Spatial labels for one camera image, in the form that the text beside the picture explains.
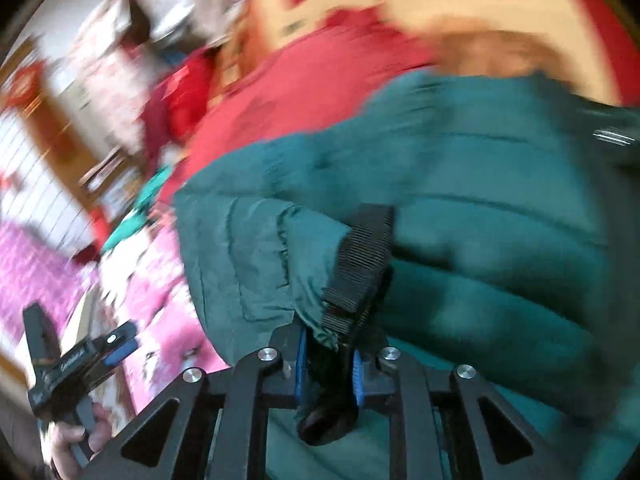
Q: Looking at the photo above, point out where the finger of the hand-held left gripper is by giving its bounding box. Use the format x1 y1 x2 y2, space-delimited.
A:
97 321 140 368

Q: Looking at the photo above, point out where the yellow and red blanket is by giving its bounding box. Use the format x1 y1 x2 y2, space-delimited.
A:
225 0 626 108

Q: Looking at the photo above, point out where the pink printed blanket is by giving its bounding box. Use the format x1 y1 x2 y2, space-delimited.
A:
0 220 233 416

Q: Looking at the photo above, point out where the teal cloth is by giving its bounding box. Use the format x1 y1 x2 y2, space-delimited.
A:
102 165 173 256

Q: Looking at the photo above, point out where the person's left hand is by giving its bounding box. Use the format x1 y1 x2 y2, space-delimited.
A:
49 402 112 480

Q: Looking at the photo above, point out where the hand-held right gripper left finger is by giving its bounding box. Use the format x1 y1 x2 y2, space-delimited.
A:
85 327 308 480

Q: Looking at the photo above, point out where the wooden frame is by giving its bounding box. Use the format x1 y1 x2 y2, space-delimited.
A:
27 45 113 246

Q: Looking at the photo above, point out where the red garment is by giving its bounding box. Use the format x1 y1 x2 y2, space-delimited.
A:
140 7 436 201

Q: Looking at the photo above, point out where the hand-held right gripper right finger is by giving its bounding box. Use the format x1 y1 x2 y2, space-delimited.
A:
350 331 566 480

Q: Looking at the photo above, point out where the dark green padded jacket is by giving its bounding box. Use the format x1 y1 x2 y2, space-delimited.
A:
172 70 640 480

